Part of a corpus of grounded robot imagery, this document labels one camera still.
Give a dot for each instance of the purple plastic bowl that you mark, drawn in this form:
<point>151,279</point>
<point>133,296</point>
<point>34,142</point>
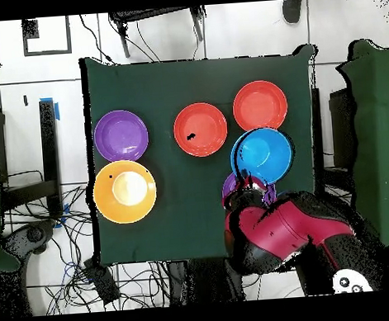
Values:
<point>121,136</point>
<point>229,184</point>

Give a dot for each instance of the blue plastic bowl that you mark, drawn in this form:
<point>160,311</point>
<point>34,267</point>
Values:
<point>263,152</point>

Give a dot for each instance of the wide red-orange bowl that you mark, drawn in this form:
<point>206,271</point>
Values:
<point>205,123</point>
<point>260,104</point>

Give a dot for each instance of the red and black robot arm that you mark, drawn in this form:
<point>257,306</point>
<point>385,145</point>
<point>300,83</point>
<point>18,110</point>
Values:
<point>292,229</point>

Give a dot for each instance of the dark green tablecloth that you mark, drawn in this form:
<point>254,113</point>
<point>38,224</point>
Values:
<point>175,82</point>

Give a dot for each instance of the large yellow-orange bowl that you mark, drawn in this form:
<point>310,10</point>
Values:
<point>104,193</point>

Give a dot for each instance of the black power brick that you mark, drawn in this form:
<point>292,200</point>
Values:
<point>102,282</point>

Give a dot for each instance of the person's foot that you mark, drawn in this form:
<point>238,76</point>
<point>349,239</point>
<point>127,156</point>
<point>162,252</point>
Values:
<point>292,11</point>

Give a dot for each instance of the black metal chair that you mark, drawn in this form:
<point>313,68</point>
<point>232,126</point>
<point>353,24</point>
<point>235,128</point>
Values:
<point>151,14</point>

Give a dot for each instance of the blue tape strip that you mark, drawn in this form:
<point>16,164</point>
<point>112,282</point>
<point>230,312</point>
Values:
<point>57,112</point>

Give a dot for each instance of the black table frame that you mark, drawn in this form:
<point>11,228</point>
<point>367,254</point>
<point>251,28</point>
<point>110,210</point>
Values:
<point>49,144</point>

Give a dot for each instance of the black square frame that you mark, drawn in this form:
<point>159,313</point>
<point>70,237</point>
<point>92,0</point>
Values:
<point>29,29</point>

